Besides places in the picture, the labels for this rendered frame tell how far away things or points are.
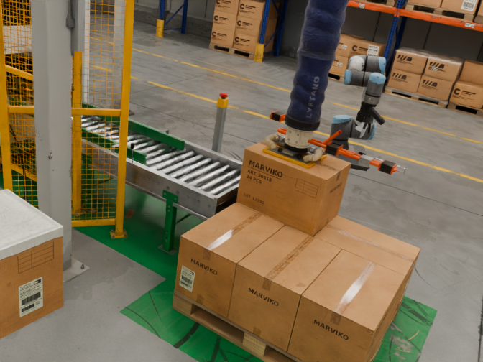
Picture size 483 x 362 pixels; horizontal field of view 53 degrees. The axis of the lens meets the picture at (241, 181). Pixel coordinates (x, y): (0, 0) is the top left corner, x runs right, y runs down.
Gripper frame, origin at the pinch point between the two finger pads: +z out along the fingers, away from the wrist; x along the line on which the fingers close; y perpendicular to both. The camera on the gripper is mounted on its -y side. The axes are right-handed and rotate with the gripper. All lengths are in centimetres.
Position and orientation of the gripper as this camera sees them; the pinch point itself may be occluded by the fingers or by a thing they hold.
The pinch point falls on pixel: (365, 136)
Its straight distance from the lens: 301.7
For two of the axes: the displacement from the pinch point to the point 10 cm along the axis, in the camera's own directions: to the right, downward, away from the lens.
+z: -1.5, 9.0, 4.0
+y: -8.3, -3.4, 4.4
